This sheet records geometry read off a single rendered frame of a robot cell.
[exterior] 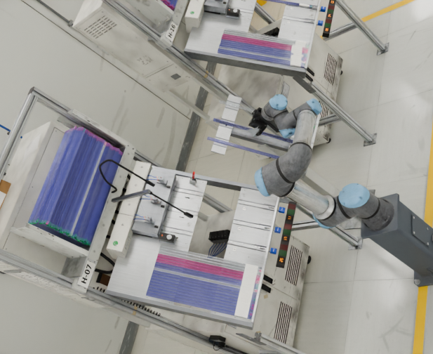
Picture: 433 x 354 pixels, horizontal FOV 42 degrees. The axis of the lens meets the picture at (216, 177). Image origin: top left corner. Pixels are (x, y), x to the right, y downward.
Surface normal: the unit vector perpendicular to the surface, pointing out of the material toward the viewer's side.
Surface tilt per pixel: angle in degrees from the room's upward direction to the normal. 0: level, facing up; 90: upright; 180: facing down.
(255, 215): 43
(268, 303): 90
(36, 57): 90
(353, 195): 7
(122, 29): 90
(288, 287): 90
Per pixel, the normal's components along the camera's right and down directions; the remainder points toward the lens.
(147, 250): -0.06, -0.45
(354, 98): -0.70, -0.46
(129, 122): 0.67, -0.17
